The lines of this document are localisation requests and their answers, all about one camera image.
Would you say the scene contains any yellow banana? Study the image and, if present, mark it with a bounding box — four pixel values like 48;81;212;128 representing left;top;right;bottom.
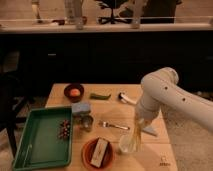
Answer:
127;129;141;153

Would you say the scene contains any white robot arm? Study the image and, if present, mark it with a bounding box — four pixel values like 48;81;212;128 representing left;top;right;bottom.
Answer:
135;67;213;133

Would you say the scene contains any green plastic tray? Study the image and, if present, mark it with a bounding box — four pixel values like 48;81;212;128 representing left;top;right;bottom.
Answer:
13;107;72;171

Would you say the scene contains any blue folded cloth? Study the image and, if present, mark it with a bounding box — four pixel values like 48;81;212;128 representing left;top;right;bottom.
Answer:
142;125;157;136

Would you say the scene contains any white paper cup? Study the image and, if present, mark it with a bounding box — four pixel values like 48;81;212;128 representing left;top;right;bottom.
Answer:
118;135;131;154

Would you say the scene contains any silver fork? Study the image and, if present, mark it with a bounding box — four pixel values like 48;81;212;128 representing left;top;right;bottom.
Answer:
98;121;130;130

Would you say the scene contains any beige wooden block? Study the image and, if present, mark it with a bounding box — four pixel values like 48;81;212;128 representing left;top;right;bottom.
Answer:
90;138;108;167

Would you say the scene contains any green pepper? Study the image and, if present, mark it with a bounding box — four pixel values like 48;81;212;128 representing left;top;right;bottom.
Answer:
90;93;111;100

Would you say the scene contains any small metal cup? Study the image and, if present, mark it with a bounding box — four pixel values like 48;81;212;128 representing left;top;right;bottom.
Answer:
80;115;93;132

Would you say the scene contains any orange plate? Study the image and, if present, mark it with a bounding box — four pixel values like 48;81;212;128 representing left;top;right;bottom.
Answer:
81;138;115;171

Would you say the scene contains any orange fruit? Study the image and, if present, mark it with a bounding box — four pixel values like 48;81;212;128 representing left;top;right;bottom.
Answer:
70;88;80;97

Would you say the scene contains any red grape bunch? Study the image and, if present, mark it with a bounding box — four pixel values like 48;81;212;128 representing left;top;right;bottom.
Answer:
58;120;70;139

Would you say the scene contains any dark red bowl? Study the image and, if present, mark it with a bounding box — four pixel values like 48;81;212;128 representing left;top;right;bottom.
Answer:
64;83;84;103

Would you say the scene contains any black office chair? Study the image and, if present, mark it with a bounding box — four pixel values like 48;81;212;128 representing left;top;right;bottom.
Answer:
95;0;128;25

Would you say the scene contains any dark chair at left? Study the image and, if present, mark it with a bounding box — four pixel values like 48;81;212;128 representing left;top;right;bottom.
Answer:
0;73;35;156

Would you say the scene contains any white handled brush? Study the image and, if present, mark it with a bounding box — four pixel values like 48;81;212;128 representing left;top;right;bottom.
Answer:
118;93;136;105

